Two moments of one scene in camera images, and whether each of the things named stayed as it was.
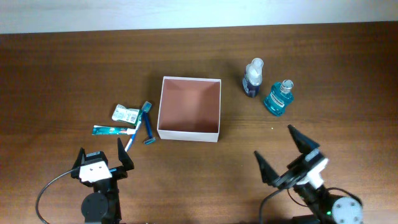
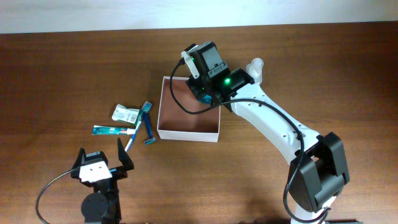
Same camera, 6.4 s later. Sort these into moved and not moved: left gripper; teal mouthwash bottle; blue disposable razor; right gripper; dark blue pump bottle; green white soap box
Moved: teal mouthwash bottle; right gripper
Not moved: left gripper; blue disposable razor; dark blue pump bottle; green white soap box
